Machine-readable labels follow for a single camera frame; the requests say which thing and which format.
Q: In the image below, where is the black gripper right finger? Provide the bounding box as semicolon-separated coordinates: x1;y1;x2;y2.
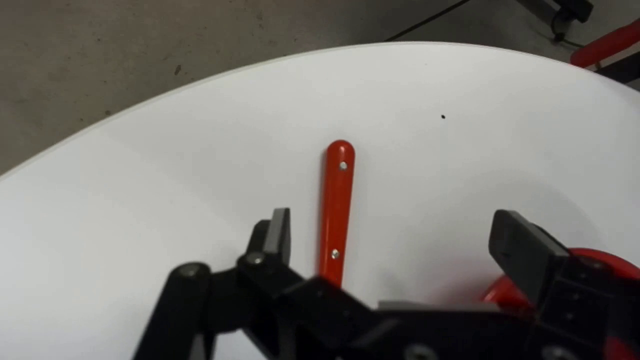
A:
489;208;640;360

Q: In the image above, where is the black floor cable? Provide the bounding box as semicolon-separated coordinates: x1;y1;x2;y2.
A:
386;0;468;43

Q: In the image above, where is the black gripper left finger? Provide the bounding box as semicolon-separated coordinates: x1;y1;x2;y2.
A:
133;206;317;360

